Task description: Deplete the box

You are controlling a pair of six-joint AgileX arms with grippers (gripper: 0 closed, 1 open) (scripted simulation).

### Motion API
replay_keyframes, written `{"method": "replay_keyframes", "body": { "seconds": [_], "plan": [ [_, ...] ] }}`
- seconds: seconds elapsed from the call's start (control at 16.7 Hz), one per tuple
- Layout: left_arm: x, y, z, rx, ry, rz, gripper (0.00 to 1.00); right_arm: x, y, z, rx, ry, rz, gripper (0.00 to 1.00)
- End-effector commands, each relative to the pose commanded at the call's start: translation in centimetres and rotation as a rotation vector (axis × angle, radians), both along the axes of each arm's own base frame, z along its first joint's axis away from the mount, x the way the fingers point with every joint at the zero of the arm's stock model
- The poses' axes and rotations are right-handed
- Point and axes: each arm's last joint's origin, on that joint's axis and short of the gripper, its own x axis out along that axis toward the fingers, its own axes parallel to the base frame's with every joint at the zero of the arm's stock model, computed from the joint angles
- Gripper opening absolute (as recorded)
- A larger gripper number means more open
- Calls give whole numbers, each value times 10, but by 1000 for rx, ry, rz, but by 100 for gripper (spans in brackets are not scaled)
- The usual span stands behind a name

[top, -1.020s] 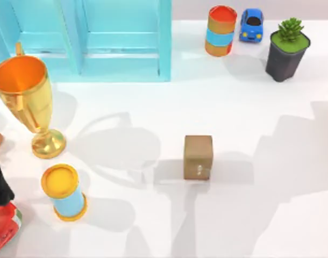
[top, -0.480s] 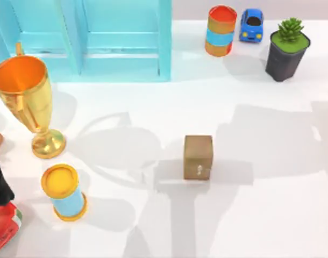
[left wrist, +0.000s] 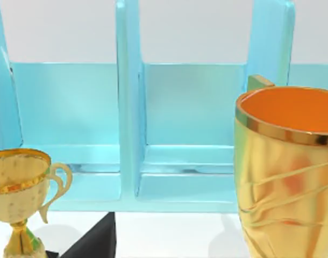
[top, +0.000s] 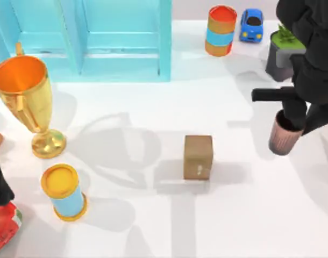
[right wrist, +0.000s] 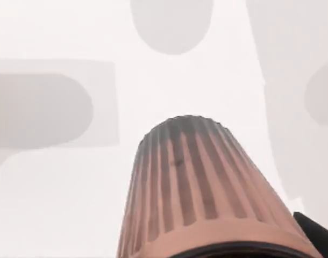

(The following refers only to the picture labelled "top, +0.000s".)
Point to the pinkish grey ribbed cup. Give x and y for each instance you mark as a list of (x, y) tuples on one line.
[(283, 142)]

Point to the grey pot with green plant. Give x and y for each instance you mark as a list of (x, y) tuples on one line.
[(278, 71)]

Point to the blue toy car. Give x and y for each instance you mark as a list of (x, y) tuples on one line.
[(251, 31)]

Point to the brown cardboard box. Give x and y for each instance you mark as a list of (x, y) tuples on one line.
[(197, 158)]

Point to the orange and blue can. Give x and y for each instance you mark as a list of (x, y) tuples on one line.
[(219, 32)]

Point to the light blue rack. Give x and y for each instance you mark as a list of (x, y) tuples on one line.
[(121, 40)]

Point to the yellow and blue can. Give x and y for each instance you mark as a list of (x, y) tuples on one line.
[(64, 193)]

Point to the gold trophy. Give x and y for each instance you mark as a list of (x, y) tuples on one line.
[(24, 88)]

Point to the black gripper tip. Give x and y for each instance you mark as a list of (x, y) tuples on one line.
[(0, 177)]

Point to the red bag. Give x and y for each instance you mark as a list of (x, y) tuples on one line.
[(4, 228)]

